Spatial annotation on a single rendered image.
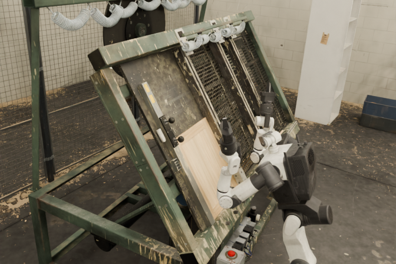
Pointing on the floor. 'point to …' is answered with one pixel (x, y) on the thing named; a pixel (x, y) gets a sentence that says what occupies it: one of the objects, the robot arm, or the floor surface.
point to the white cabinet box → (327, 53)
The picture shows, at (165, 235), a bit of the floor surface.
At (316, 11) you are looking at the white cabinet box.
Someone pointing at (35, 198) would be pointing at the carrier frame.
